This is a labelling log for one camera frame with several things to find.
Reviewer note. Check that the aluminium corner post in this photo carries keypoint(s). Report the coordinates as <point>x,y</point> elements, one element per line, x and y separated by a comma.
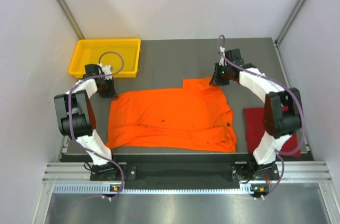
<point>289,22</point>
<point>70,18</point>

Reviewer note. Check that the right aluminium corner post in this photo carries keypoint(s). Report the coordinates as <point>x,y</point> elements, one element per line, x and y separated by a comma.
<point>289,22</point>

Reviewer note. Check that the orange t-shirt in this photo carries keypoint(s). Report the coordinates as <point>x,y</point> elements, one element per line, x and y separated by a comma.
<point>196,116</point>

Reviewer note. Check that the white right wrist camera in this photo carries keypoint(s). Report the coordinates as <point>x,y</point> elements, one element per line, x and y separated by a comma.
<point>221,52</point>

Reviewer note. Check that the yellow plastic bin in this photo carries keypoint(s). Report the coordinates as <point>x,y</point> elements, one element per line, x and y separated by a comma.
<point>118,53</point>

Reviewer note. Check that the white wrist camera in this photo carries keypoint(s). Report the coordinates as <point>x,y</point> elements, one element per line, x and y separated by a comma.
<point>221,52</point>
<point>105,72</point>

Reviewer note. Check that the aluminium frame rail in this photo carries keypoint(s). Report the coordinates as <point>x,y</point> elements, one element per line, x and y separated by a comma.
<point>75,179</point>

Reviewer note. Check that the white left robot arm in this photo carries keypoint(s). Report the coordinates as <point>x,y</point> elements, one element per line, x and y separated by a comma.
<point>75,115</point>

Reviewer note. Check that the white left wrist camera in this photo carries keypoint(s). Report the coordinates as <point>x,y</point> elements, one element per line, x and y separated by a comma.
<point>105,72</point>

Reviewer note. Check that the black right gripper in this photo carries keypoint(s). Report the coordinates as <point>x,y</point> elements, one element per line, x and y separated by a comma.
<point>215,81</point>

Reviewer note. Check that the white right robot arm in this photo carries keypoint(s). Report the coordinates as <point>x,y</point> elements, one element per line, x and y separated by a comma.
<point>282,115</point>

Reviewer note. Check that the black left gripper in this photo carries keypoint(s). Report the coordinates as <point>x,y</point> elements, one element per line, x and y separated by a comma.
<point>111,93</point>

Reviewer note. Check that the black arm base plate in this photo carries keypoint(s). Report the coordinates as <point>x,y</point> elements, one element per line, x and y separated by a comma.
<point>239,167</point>

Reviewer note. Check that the left aluminium corner post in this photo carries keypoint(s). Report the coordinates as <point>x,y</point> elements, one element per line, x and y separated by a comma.
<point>70,18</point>

